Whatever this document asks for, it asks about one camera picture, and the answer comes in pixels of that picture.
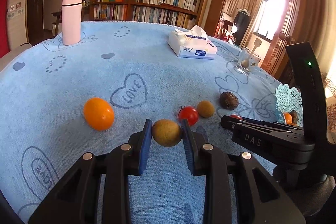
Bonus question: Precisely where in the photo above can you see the red cherry tomato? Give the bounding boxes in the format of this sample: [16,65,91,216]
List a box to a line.
[178,106,199,126]
[230,115,244,121]

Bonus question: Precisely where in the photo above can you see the dark passion fruit back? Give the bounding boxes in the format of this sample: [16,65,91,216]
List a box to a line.
[219,92,239,110]

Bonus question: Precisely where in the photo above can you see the dark passion fruit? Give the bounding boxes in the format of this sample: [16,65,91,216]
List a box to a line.
[289,110,298,124]
[219,92,239,110]

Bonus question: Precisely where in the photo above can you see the brown kiwi back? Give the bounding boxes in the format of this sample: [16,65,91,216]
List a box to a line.
[197,100,215,118]

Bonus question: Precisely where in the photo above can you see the brown kiwi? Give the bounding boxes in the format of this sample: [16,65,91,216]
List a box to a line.
[197,100,215,118]
[151,119,182,147]

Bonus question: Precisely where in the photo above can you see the small orange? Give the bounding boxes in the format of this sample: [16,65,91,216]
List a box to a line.
[283,112,293,124]

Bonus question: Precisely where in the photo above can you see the dark passion fruit front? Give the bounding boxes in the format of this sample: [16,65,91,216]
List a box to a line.
[289,110,298,124]

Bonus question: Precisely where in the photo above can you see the brown kiwi front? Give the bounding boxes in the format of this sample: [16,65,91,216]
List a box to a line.
[151,119,182,147]

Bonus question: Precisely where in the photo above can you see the large orange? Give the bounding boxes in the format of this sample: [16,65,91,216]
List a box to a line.
[83,97,114,131]

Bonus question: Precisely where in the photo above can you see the light blue lattice fruit basket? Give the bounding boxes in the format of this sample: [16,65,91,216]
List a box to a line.
[275,84,303,127]

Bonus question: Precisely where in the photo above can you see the clear drinking glass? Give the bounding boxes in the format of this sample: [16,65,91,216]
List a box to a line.
[236,47,261,75]

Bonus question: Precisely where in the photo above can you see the wooden door with knob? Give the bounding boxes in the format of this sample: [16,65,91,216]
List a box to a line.
[261,0,306,79]

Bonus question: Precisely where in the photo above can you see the spoon in glass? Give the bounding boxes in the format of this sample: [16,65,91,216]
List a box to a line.
[241,38,262,69]

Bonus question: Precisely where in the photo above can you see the white tissue pack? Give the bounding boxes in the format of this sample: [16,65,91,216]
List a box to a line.
[168,25,217,60]

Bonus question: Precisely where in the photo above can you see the light blue patterned towel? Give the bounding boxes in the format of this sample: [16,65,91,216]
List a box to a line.
[1,22,280,222]

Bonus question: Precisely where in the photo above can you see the pink thermos bottle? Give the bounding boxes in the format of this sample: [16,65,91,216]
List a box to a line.
[62,0,83,46]

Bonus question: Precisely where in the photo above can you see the red wall panel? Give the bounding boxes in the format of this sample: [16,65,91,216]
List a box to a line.
[0,0,10,58]

